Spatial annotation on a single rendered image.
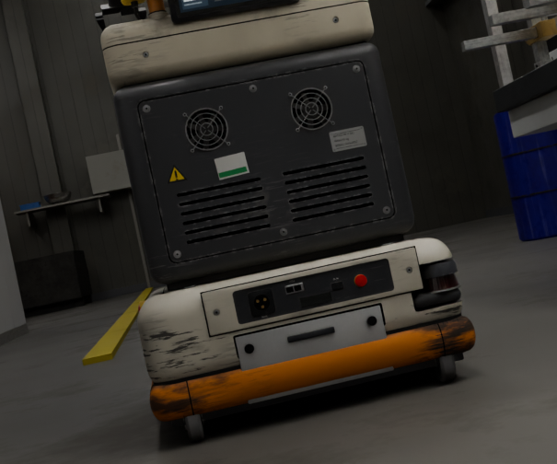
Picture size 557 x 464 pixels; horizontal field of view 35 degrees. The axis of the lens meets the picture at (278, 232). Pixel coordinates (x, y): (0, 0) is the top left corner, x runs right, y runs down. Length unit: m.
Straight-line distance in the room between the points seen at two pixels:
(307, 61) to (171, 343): 0.61
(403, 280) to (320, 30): 0.52
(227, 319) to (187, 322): 0.07
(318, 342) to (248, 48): 0.58
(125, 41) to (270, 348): 0.65
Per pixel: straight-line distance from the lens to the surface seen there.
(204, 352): 1.66
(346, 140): 1.78
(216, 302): 1.65
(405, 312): 1.71
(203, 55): 1.78
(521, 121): 3.28
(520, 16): 2.72
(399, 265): 1.70
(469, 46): 2.92
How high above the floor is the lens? 0.34
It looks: 1 degrees up
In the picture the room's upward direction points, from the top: 12 degrees counter-clockwise
